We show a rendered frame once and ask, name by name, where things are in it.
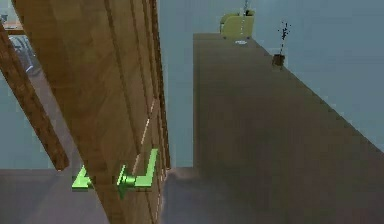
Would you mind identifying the brown wooden room door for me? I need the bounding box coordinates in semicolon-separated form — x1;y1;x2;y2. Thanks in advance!
11;0;172;224

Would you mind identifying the olive green armchair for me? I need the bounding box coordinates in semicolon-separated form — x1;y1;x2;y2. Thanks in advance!
219;9;256;40

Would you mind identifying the dark potted house plant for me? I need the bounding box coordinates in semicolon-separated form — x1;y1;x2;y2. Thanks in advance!
271;21;292;68

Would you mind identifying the brown wooden door frame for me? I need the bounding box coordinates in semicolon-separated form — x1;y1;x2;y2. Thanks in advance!
0;23;70;172

